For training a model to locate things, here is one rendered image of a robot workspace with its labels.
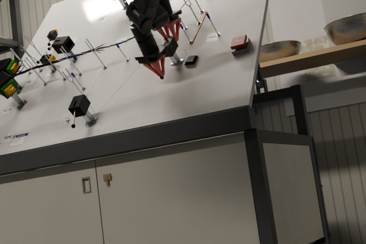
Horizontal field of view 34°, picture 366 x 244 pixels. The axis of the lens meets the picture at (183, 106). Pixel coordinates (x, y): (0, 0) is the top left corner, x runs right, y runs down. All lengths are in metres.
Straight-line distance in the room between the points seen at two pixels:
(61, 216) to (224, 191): 0.62
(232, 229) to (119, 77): 0.73
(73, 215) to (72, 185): 0.10
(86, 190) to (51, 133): 0.25
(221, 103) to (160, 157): 0.27
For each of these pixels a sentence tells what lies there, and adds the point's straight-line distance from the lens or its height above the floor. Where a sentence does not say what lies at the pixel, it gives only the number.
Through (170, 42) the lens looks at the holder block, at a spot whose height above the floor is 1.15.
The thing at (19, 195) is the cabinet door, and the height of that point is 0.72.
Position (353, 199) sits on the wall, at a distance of 4.35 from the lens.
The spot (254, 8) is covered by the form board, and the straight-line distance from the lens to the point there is 2.17.
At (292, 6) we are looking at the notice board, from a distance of 4.55.
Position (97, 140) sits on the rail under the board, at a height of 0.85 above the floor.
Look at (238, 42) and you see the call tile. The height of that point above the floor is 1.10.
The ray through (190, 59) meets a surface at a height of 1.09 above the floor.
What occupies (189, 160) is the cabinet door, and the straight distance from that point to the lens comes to 1.89.
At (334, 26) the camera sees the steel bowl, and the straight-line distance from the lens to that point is 3.92.
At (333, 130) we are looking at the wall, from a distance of 4.37.
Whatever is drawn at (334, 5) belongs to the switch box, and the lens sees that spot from 4.38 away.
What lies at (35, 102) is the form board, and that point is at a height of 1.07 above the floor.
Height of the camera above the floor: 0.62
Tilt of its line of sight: 9 degrees up
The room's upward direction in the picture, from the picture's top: 8 degrees counter-clockwise
